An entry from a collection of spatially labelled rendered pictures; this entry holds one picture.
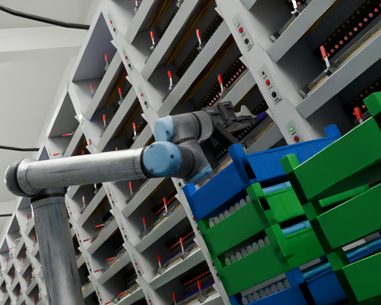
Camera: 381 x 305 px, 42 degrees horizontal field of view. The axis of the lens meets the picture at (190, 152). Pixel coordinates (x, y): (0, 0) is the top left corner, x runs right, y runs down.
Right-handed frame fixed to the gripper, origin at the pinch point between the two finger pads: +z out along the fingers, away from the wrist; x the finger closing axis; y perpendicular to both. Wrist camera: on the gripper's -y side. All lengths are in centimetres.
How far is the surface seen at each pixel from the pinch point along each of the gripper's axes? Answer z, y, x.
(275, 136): -3.1, -9.9, -8.6
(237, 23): -4.3, 26.6, -17.4
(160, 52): -1, 49, 29
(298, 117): -4.8, -10.4, -21.5
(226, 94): -1.6, 13.7, 4.2
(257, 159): -53, -28, -49
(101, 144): 3, 50, 112
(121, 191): 7, 24, 118
